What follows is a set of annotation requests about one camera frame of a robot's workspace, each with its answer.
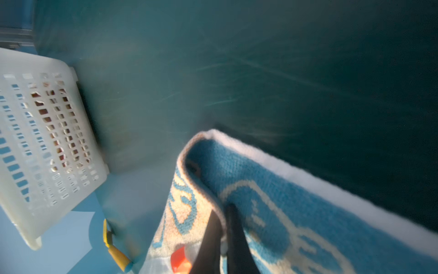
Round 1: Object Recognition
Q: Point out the white perforated plastic basket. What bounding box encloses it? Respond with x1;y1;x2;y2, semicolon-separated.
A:
1;49;108;250

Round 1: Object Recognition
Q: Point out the blue patterned towel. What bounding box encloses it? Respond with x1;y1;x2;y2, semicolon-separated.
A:
140;130;438;274

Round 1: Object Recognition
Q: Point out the yellow plastic scoop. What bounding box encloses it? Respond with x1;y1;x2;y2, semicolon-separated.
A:
103;219;133;274

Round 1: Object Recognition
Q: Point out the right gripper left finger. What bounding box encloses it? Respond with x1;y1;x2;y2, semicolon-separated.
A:
190;211;223;274

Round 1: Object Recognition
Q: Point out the aluminium frame back bar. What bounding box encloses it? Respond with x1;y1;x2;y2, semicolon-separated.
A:
1;27;34;49

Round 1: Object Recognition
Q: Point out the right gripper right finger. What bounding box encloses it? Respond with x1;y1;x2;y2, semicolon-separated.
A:
225;204;260;274

